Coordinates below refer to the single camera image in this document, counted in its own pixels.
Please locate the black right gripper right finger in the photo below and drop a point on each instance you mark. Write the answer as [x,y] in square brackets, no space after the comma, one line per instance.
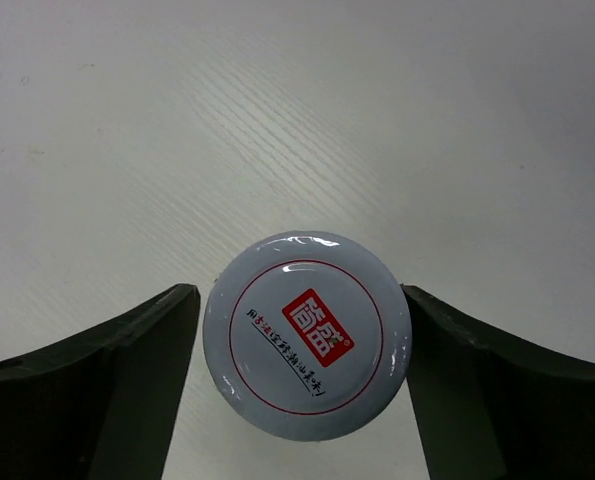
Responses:
[491,405]

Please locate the white lid sauce jar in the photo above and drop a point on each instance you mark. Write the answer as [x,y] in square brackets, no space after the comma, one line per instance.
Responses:
[307,335]

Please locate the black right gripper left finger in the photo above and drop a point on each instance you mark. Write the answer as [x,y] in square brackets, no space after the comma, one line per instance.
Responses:
[100,404]

